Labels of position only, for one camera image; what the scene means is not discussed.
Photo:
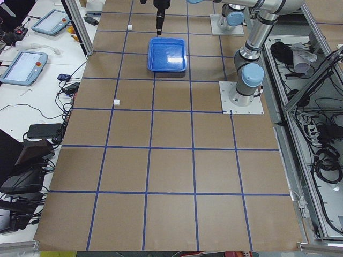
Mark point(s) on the teach pendant tablet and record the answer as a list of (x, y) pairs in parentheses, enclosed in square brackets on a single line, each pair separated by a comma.
[(25, 68), (52, 23)]

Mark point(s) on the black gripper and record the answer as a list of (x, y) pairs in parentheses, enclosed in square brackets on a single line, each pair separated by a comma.
[(161, 4)]

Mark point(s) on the blue plastic tray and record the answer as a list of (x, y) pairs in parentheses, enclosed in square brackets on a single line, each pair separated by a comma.
[(167, 55)]

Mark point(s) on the black power adapter brick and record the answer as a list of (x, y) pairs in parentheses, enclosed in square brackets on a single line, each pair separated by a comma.
[(44, 131)]

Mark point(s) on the near teach pendant tablet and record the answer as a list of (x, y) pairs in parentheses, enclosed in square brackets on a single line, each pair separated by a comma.
[(25, 68)]

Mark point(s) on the far teach pendant tablet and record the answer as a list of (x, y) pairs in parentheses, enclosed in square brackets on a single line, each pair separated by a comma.
[(52, 23)]

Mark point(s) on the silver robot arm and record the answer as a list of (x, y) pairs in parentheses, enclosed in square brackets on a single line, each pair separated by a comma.
[(250, 74), (231, 16)]

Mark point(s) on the aluminium frame post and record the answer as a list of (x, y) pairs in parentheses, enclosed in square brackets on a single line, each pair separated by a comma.
[(72, 10)]

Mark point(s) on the small blue black device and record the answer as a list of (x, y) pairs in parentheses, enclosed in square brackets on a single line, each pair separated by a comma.
[(64, 77)]

